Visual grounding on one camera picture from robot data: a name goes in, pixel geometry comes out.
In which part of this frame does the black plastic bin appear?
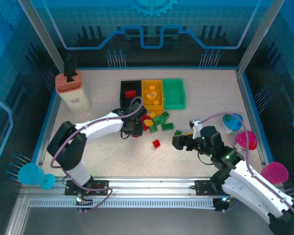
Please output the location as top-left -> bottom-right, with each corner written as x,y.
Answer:
119,80 -> 143,110

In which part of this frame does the yellow plastic bin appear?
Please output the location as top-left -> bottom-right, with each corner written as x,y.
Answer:
141,79 -> 165,111

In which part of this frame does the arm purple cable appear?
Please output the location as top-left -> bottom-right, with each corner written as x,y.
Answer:
50,96 -> 144,215
198,112 -> 294,231

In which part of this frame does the green plastic bin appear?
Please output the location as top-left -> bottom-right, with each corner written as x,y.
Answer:
162,78 -> 187,110

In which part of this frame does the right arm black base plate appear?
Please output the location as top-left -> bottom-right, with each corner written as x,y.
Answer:
195,180 -> 226,196

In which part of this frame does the black knife handle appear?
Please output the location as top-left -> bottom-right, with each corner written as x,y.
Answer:
65,54 -> 78,83

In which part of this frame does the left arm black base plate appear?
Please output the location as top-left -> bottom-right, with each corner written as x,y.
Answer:
65,179 -> 110,196

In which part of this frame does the white container with blue lid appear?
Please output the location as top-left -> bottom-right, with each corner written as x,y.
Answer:
221,114 -> 243,135

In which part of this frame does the small black controller with LED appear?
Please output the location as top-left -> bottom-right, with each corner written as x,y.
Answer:
75,194 -> 94,214
213,195 -> 234,213

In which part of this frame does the pink plastic cup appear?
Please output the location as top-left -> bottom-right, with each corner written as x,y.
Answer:
261,161 -> 289,185

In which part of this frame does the pink lidded plastic bowl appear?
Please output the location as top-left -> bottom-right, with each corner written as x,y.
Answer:
236,131 -> 257,151

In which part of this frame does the slotted grey cable duct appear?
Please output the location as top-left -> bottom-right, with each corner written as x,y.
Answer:
29,199 -> 216,209

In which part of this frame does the aluminium side rail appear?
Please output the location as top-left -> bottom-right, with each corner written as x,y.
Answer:
236,70 -> 270,164

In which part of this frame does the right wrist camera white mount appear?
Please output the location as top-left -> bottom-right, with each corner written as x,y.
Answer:
189,118 -> 203,134

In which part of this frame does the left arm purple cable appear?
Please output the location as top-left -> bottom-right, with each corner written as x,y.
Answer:
50,96 -> 144,215

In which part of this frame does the blue plastic goblet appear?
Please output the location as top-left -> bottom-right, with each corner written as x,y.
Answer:
18,163 -> 56,190

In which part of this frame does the aluminium frame post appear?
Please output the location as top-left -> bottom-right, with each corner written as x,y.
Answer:
17,0 -> 67,74
237,0 -> 286,74

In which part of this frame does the pink and cream knife block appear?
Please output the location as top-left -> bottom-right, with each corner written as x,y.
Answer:
55,70 -> 93,113

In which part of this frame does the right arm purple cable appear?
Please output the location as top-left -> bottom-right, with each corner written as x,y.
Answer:
198,112 -> 294,231

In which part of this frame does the aluminium mounting rail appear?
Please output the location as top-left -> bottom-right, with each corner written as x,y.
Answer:
21,176 -> 285,199

